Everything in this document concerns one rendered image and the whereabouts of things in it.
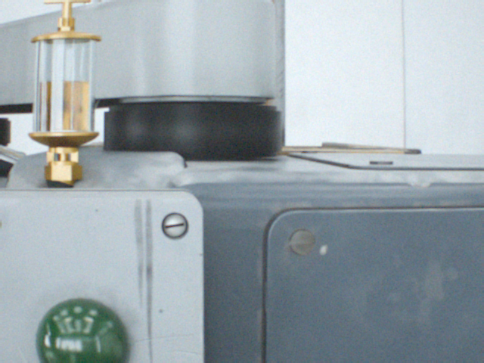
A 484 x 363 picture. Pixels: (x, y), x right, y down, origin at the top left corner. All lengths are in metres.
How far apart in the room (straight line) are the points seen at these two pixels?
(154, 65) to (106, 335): 0.20
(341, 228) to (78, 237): 0.10
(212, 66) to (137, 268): 0.18
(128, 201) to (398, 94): 5.42
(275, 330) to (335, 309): 0.02
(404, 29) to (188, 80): 5.29
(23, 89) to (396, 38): 5.21
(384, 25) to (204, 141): 5.27
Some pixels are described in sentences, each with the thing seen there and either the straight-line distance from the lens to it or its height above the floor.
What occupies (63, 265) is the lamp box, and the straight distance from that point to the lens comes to 0.29.
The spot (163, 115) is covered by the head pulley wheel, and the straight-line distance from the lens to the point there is 0.45.
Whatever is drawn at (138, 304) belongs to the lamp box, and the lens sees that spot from 0.29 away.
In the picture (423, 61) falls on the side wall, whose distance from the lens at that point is 5.75.
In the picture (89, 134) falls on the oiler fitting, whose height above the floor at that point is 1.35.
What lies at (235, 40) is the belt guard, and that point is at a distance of 0.46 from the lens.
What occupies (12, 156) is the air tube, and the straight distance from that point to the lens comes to 0.44.
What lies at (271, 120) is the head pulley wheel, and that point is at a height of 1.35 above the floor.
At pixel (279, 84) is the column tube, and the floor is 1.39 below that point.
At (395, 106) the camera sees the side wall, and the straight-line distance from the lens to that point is 5.69.
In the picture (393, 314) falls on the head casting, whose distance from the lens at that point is 0.36.
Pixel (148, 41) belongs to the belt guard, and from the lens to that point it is 0.46.
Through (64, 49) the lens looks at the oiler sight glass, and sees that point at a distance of 0.36.
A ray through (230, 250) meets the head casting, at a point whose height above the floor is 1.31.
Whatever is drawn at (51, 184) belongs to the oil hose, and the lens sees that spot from 0.37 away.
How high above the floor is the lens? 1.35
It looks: 3 degrees down
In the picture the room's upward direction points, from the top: straight up
